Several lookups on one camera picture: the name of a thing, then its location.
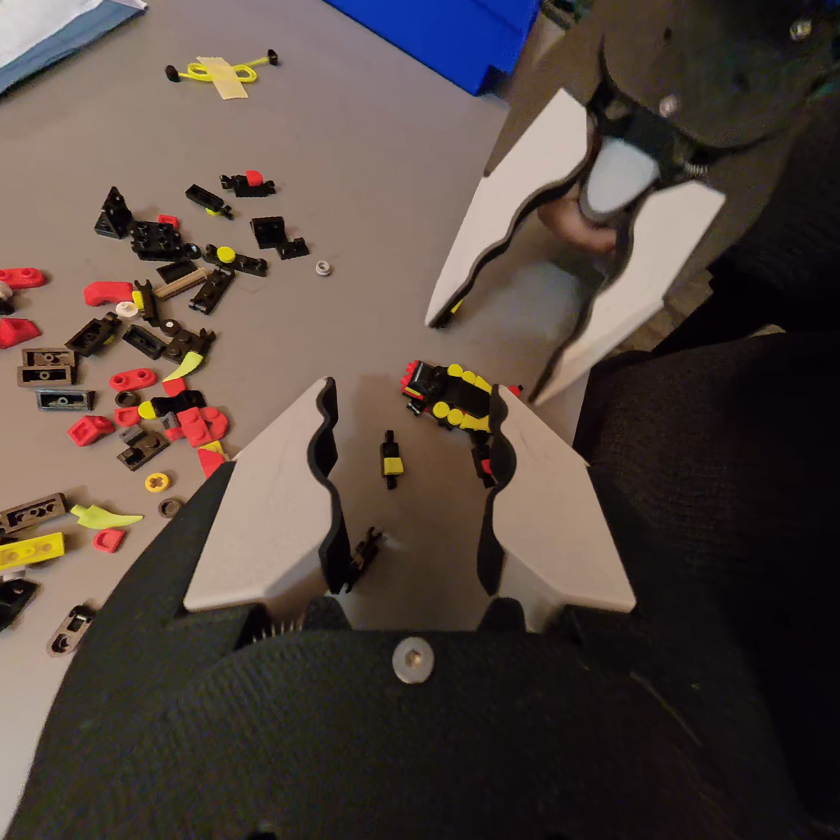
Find stacked blue plastic bins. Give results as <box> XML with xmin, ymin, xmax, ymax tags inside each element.
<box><xmin>322</xmin><ymin>0</ymin><xmax>542</xmax><ymax>96</ymax></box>

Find person's right hand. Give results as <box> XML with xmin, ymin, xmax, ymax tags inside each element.
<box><xmin>537</xmin><ymin>196</ymin><xmax>618</xmax><ymax>256</ymax></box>

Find black lego clip piece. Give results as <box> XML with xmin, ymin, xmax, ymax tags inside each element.
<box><xmin>351</xmin><ymin>527</ymin><xmax>386</xmax><ymax>586</ymax></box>

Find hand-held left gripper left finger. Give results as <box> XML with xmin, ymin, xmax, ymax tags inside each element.
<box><xmin>184</xmin><ymin>376</ymin><xmax>352</xmax><ymax>614</ymax></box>

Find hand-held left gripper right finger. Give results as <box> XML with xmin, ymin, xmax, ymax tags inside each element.
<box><xmin>477</xmin><ymin>384</ymin><xmax>637</xmax><ymax>634</ymax></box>

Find yellow string piece with tape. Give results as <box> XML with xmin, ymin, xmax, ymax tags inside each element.
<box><xmin>164</xmin><ymin>49</ymin><xmax>280</xmax><ymax>101</ymax></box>

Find small black yellow lego piece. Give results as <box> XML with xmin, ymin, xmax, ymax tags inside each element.
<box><xmin>379</xmin><ymin>430</ymin><xmax>405</xmax><ymax>490</ymax></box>

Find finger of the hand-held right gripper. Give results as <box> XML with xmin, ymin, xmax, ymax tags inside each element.
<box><xmin>528</xmin><ymin>177</ymin><xmax>728</xmax><ymax>406</ymax></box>
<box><xmin>424</xmin><ymin>88</ymin><xmax>598</xmax><ymax>329</ymax></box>

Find black red yellow lego car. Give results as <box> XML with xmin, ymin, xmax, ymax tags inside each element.
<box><xmin>400</xmin><ymin>360</ymin><xmax>525</xmax><ymax>490</ymax></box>

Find pile of loose lego pieces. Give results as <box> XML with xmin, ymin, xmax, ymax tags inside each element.
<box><xmin>0</xmin><ymin>169</ymin><xmax>311</xmax><ymax>657</ymax></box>

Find person's black knit clothing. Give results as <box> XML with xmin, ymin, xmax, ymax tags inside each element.
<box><xmin>574</xmin><ymin>112</ymin><xmax>840</xmax><ymax>840</ymax></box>

